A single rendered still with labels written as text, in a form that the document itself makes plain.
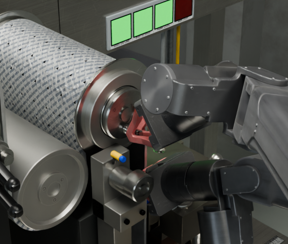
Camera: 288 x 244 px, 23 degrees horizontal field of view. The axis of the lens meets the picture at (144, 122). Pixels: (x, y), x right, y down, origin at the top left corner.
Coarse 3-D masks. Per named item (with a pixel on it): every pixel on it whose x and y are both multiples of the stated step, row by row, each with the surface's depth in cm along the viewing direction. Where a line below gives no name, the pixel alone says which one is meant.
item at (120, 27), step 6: (120, 18) 138; (126, 18) 139; (114, 24) 137; (120, 24) 138; (126, 24) 139; (114, 30) 138; (120, 30) 139; (126, 30) 140; (114, 36) 138; (120, 36) 140; (126, 36) 141; (114, 42) 139
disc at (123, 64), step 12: (120, 60) 95; (132, 60) 97; (96, 72) 93; (108, 72) 94; (96, 84) 93; (84, 96) 93; (84, 108) 93; (84, 120) 94; (84, 132) 95; (84, 144) 96
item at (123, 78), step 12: (120, 72) 95; (132, 72) 96; (108, 84) 93; (120, 84) 95; (132, 84) 97; (96, 96) 93; (108, 96) 94; (96, 108) 94; (96, 120) 94; (96, 132) 95; (96, 144) 96; (108, 144) 98; (120, 144) 100
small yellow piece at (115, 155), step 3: (111, 153) 91; (114, 153) 91; (117, 153) 91; (114, 156) 91; (117, 156) 91; (120, 156) 90; (123, 156) 90; (114, 159) 94; (117, 159) 91; (120, 159) 90; (123, 159) 90; (114, 162) 94; (123, 162) 90
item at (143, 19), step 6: (138, 12) 141; (144, 12) 142; (150, 12) 143; (138, 18) 141; (144, 18) 143; (150, 18) 144; (138, 24) 142; (144, 24) 143; (150, 24) 144; (138, 30) 143; (144, 30) 144
